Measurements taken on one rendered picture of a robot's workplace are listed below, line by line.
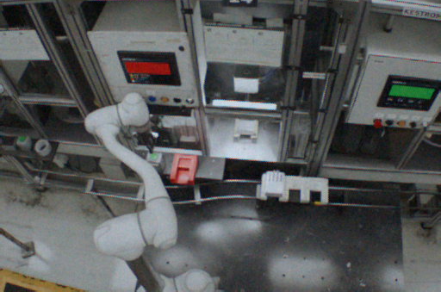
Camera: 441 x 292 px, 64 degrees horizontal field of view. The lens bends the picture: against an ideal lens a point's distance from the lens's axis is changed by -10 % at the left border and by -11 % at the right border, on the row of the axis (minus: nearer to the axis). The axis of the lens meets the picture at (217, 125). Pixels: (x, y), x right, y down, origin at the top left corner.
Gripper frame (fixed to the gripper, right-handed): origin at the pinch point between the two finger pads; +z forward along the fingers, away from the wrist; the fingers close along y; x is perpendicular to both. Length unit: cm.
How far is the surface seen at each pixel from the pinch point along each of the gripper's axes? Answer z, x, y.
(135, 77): -47.3, -7.0, -1.2
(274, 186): 19, 6, -65
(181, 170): 20.0, 0.5, -13.5
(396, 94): -48, -7, -112
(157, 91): -35.1, -9.4, -8.2
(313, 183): 26, -1, -87
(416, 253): 112, 10, -183
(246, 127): 9, -24, -47
